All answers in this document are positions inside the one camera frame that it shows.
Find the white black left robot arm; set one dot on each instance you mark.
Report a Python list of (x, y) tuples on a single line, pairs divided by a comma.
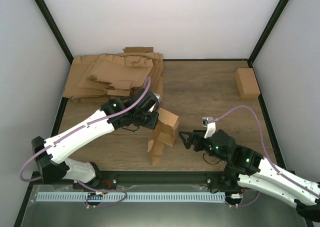
[(53, 154)]

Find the light blue slotted strip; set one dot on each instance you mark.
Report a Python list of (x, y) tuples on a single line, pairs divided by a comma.
[(134, 197)]

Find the black corner frame post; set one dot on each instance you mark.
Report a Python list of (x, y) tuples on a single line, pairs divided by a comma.
[(277, 12), (42, 6)]

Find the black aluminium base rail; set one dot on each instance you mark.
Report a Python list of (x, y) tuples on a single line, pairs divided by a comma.
[(160, 178)]

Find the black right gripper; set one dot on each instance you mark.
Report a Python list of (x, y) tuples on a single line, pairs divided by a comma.
[(196, 134)]

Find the brown cardboard box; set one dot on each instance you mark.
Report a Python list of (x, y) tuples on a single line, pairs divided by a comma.
[(247, 83), (165, 133)]

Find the stack of flat cardboard blanks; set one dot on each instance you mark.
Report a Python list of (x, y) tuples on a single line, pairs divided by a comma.
[(100, 77)]

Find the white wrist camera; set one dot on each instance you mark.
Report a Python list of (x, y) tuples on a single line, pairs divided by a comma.
[(210, 124), (157, 101)]

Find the black left corner frame post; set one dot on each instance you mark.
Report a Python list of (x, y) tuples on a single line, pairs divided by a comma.
[(42, 6)]

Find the black right corner frame post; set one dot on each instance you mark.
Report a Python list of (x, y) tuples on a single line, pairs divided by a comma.
[(277, 12)]

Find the clear acrylic front plate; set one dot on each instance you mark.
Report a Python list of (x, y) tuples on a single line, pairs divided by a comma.
[(256, 210)]

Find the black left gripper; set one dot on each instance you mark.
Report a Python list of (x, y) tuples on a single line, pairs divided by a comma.
[(151, 124)]

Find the folded brown cardboard box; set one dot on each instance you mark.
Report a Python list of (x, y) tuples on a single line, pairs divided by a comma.
[(247, 83)]

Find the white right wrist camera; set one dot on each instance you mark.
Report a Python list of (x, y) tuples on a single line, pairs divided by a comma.
[(210, 124)]

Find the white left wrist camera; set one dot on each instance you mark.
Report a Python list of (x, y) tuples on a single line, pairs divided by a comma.
[(157, 101)]

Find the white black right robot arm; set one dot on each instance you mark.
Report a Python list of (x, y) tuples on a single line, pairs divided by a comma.
[(247, 168)]

